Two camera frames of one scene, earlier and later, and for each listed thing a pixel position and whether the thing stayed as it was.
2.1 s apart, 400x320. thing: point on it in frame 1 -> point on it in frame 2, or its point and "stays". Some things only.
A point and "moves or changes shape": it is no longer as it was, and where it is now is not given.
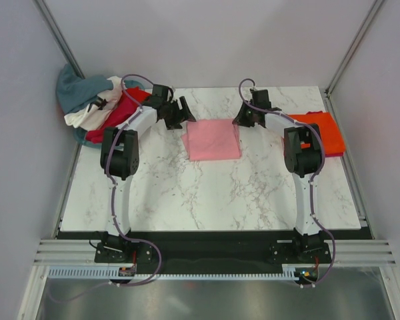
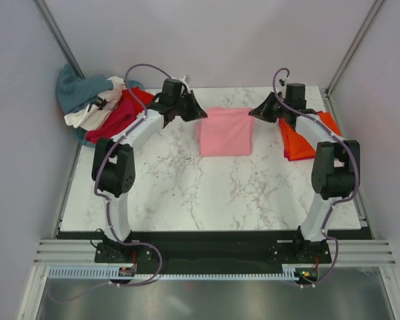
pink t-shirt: x=212 y=139 moves or changes shape
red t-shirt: x=138 y=94 stays
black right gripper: x=241 y=119 -> x=263 y=111
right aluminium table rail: x=351 y=177 stays
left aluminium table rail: x=61 y=209 stays
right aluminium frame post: x=360 y=35 stays
